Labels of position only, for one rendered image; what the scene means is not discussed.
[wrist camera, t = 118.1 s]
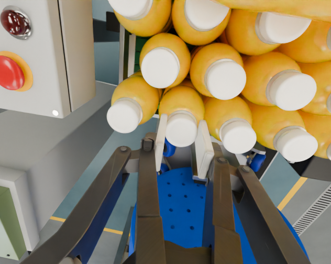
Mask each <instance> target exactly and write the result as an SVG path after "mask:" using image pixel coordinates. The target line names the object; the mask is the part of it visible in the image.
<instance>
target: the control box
mask: <svg viewBox="0 0 331 264"><path fill-rule="evenodd" d="M6 9H12V10H15V11H17V12H19V13H20V14H21V15H22V16H23V18H24V19H25V21H26V24H27V31H26V33H25V34H24V35H23V36H15V35H12V34H10V33H8V32H7V31H6V30H5V29H4V28H3V26H2V24H1V22H0V56H7V57H9V58H11V59H13V60H14V61H15V62H16V63H17V64H18V65H19V66H20V67H21V69H22V71H23V73H24V76H25V83H24V85H23V87H22V88H20V89H18V90H8V89H6V88H4V87H2V86H0V108H3V109H9V110H13V111H19V112H25V113H31V114H37V115H43V116H50V117H56V118H65V117H66V116H68V115H69V114H70V113H71V112H72V111H74V110H76V109H77V108H79V107H80V106H82V105H83V104H85V103H86V102H88V101H89V100H91V99H92V98H94V97H95V96H96V87H95V63H94V39H93V16H92V0H0V14H1V12H2V11H3V10H6Z"/></svg>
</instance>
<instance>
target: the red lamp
mask: <svg viewBox="0 0 331 264"><path fill-rule="evenodd" d="M0 22H1V24H2V26H3V28H4V29H5V30H6V31H7V32H8V33H10V34H12V35H15V36H23V35H24V34H25V33H26V31H27V24H26V21H25V19H24V18H23V16H22V15H21V14H20V13H19V12H17V11H15V10H12V9H6V10H3V11H2V12H1V14H0Z"/></svg>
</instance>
